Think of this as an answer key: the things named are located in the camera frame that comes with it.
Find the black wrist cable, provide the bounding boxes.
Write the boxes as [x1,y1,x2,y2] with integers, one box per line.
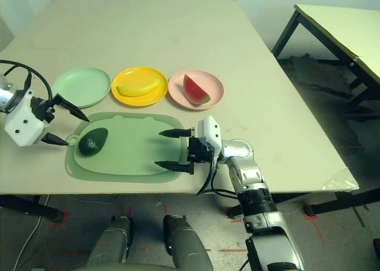
[0,59,54,102]
[3,65,33,90]
[195,155,241,196]

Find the green cutting board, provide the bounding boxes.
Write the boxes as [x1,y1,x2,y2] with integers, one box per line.
[64,112,184,183]

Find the red watermelon slice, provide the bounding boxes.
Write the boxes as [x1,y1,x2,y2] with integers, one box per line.
[182,73,211,106]

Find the pink plate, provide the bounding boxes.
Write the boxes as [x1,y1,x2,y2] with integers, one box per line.
[167,70,225,111]

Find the side table with black legs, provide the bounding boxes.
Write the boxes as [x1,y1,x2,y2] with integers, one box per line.
[271,4,380,120]

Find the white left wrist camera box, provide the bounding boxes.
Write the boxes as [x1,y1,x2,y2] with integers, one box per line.
[4,89,50,147]

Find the mint green plate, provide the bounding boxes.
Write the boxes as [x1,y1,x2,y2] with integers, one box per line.
[52,67,111,109]

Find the yellow plate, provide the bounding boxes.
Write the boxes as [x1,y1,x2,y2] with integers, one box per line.
[111,66,168,107]

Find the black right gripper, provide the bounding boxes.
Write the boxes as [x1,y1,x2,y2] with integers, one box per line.
[154,127,217,175]

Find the grey robot torso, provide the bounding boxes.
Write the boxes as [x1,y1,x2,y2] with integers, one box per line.
[74,263,179,271]

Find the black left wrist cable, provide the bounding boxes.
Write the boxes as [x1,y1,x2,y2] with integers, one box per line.
[3,65,33,90]
[0,59,54,102]

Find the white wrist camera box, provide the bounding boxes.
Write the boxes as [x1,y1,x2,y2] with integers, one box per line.
[197,115,223,156]
[4,89,50,147]

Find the black table foot bar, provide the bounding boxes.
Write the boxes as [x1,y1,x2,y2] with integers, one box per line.
[304,186,380,217]
[0,195,65,224]
[228,193,300,221]

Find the white floor cable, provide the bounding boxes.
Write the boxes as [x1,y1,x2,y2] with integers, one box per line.
[13,195,50,271]

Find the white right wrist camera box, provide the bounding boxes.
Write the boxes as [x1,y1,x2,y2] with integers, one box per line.
[197,115,223,156]

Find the yellow banana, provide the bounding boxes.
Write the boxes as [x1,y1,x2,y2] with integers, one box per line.
[116,76,163,97]

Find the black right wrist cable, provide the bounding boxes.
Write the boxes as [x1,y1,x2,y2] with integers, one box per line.
[195,155,241,196]

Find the clear plastic bag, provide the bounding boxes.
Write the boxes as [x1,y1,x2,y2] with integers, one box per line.
[322,167,360,191]

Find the grey robot leg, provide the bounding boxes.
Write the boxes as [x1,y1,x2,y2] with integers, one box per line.
[85,216,134,266]
[163,214,214,271]

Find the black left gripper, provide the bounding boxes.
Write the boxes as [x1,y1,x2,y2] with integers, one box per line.
[29,93,90,147]

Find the grey robot left leg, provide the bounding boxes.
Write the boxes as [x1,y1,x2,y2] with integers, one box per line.
[85,216,134,266]

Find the dark green avocado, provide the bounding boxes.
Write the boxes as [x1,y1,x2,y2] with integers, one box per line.
[77,127,109,156]

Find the grey robot right leg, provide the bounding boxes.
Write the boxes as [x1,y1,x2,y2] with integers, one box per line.
[163,214,214,271]

